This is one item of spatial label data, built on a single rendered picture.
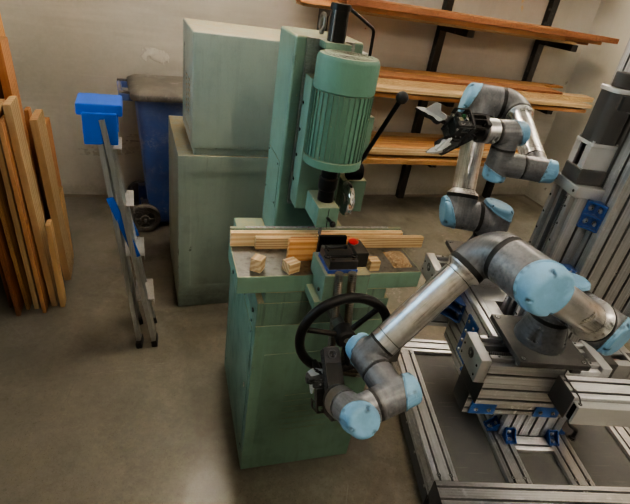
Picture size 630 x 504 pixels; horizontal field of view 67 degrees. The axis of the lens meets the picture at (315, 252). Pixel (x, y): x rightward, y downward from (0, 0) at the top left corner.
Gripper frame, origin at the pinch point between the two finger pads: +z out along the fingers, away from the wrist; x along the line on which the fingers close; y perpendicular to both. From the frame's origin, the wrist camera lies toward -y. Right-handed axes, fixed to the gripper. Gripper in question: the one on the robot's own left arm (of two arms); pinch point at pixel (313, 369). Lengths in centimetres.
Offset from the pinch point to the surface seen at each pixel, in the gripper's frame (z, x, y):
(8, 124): 105, -100, -85
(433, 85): 187, 152, -150
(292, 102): 22, 0, -79
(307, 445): 53, 14, 45
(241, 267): 17.2, -17.0, -27.6
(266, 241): 24.8, -7.8, -35.3
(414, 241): 25, 45, -35
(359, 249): 4.4, 15.6, -32.9
